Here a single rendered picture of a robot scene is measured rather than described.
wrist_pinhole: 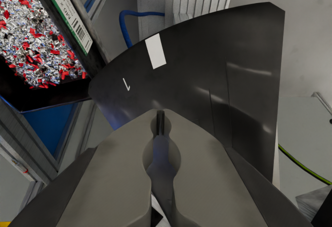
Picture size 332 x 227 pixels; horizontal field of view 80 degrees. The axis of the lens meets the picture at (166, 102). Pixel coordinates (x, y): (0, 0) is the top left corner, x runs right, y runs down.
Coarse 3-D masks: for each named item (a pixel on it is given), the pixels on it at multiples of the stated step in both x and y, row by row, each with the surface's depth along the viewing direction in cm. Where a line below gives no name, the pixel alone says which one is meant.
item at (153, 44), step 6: (156, 36) 20; (150, 42) 21; (156, 42) 20; (150, 48) 21; (156, 48) 20; (162, 48) 20; (150, 54) 21; (156, 54) 20; (162, 54) 20; (156, 60) 20; (162, 60) 20; (156, 66) 20
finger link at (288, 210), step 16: (240, 160) 8; (240, 176) 8; (256, 176) 8; (256, 192) 7; (272, 192) 7; (272, 208) 6; (288, 208) 6; (272, 224) 6; (288, 224) 6; (304, 224) 6
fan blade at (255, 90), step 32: (160, 32) 20; (192, 32) 19; (224, 32) 17; (256, 32) 16; (128, 64) 22; (192, 64) 19; (224, 64) 17; (256, 64) 16; (96, 96) 26; (160, 96) 21; (192, 96) 19; (224, 96) 17; (256, 96) 16; (160, 128) 21; (224, 128) 17; (256, 128) 16; (160, 160) 22; (256, 160) 16; (160, 192) 23
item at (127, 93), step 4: (124, 72) 23; (128, 72) 22; (120, 76) 23; (124, 76) 23; (128, 76) 22; (120, 80) 23; (124, 80) 23; (128, 80) 22; (132, 80) 22; (120, 84) 23; (124, 84) 23; (128, 84) 23; (132, 84) 22; (124, 88) 23; (128, 88) 23; (132, 88) 22; (124, 92) 23; (128, 92) 23; (132, 92) 22; (128, 96) 23
